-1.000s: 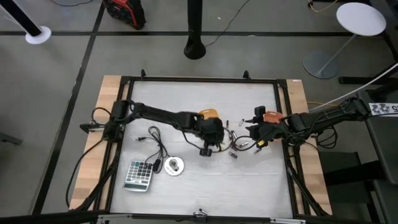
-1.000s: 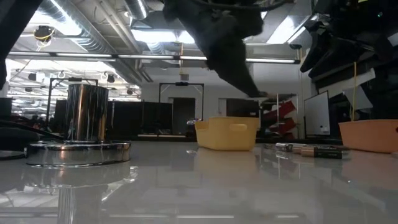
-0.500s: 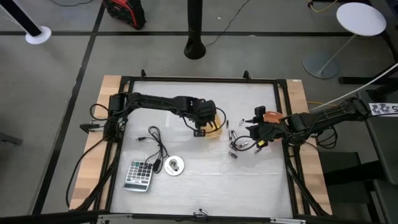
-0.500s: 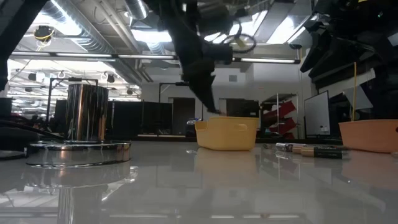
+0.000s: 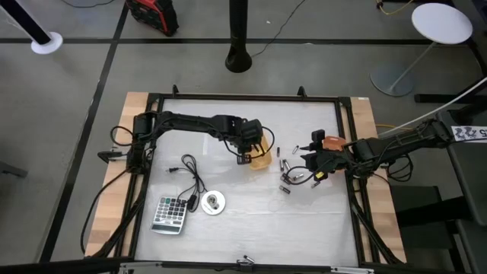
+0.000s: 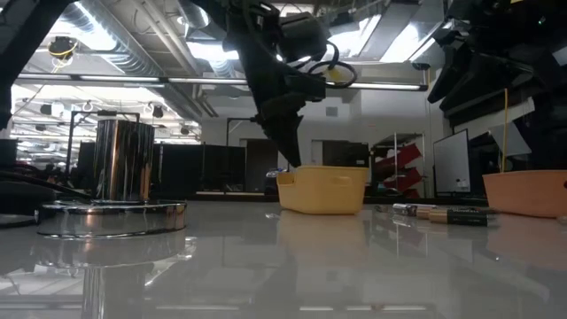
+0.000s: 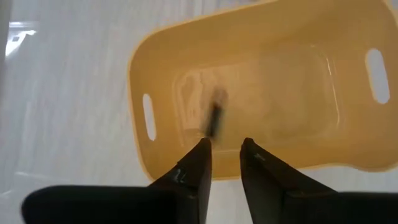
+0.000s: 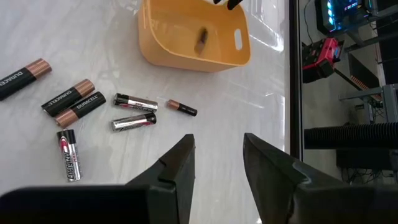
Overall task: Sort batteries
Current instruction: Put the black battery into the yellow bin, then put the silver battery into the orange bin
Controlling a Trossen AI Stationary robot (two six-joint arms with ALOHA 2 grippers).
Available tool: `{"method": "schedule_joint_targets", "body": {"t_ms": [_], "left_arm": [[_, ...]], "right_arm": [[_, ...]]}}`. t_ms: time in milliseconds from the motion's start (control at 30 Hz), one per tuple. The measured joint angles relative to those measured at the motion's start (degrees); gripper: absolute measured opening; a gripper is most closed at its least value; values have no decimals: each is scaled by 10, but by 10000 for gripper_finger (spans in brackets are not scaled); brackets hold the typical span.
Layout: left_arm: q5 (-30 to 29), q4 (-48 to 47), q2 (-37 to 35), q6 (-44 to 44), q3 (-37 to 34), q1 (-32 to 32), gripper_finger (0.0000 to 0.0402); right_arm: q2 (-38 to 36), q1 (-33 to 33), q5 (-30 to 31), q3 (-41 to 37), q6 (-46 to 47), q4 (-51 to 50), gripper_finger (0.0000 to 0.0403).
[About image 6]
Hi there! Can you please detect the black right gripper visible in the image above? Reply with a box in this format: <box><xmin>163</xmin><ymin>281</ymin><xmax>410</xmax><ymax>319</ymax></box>
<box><xmin>427</xmin><ymin>26</ymin><xmax>537</xmax><ymax>121</ymax></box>

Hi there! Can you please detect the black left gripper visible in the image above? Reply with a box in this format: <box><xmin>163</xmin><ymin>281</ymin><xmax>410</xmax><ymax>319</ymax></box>
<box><xmin>223</xmin><ymin>0</ymin><xmax>329</xmax><ymax>168</ymax></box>

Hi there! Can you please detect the yellow plastic bin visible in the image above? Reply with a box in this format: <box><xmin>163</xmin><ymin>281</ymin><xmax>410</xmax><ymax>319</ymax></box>
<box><xmin>276</xmin><ymin>165</ymin><xmax>370</xmax><ymax>216</ymax></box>

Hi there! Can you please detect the orange plastic bin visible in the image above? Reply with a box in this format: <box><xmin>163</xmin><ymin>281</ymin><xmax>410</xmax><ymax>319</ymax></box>
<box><xmin>482</xmin><ymin>169</ymin><xmax>567</xmax><ymax>219</ymax></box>

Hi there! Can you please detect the whiteboard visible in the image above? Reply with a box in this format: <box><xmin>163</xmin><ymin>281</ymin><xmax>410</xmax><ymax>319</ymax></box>
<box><xmin>432</xmin><ymin>128</ymin><xmax>472</xmax><ymax>197</ymax></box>

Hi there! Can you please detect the black partition panel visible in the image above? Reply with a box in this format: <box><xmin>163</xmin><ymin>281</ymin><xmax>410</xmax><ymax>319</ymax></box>
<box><xmin>150</xmin><ymin>144</ymin><xmax>247</xmax><ymax>196</ymax></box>

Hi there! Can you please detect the shelf with red bins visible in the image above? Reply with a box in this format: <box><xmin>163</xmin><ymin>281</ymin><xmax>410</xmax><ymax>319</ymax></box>
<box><xmin>370</xmin><ymin>132</ymin><xmax>427</xmax><ymax>199</ymax></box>

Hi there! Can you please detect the ceiling light strip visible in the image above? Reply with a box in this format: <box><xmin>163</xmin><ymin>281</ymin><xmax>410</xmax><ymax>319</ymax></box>
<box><xmin>15</xmin><ymin>73</ymin><xmax>429</xmax><ymax>92</ymax></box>

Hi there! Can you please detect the black power adapter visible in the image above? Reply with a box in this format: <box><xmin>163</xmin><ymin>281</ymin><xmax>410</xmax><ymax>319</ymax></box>
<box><xmin>0</xmin><ymin>180</ymin><xmax>58</xmax><ymax>217</ymax></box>

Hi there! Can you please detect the black box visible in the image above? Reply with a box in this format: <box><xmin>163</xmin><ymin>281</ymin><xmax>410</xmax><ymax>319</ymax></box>
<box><xmin>0</xmin><ymin>138</ymin><xmax>19</xmax><ymax>167</ymax></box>

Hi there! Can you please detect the black metal gantry frame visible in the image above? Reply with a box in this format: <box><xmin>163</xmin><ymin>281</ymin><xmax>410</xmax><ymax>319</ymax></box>
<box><xmin>225</xmin><ymin>116</ymin><xmax>267</xmax><ymax>148</ymax></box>

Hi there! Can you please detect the black wall screen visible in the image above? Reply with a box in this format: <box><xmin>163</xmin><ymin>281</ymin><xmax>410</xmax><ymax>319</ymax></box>
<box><xmin>322</xmin><ymin>141</ymin><xmax>371</xmax><ymax>168</ymax></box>

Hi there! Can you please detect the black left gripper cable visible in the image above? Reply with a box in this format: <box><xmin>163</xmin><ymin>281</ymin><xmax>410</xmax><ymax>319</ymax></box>
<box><xmin>305</xmin><ymin>42</ymin><xmax>358</xmax><ymax>89</ymax></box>

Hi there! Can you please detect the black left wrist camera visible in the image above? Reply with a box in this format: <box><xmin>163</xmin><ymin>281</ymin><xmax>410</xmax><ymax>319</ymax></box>
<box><xmin>278</xmin><ymin>12</ymin><xmax>330</xmax><ymax>63</ymax></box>

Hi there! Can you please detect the silver spiral ceiling duct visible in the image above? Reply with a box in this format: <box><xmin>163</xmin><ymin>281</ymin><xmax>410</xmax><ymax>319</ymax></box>
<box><xmin>33</xmin><ymin>0</ymin><xmax>221</xmax><ymax>121</ymax></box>

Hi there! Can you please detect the ceiling cable reel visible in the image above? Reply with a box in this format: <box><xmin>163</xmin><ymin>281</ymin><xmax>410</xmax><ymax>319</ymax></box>
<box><xmin>47</xmin><ymin>35</ymin><xmax>79</xmax><ymax>62</ymax></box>

